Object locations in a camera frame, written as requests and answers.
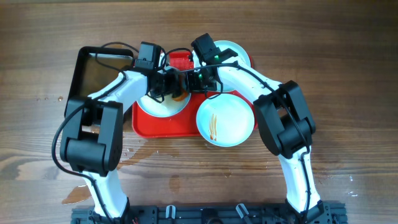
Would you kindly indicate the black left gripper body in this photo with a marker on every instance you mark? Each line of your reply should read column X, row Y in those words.
column 166, row 81

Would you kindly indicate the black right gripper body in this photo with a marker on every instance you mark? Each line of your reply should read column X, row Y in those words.
column 198, row 82

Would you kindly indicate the orange sponge with green scourer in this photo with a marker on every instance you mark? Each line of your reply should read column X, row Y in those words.
column 180, row 97

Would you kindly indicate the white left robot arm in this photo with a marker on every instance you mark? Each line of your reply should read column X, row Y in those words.
column 90, row 139

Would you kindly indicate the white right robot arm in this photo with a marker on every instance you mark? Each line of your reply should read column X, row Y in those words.
column 283, row 118

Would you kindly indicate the red serving tray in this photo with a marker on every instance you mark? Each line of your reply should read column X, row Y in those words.
column 182, row 124

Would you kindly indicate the black water tray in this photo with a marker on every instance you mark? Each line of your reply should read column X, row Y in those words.
column 99, row 70

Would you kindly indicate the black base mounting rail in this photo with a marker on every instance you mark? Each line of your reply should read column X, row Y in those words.
column 324, row 212

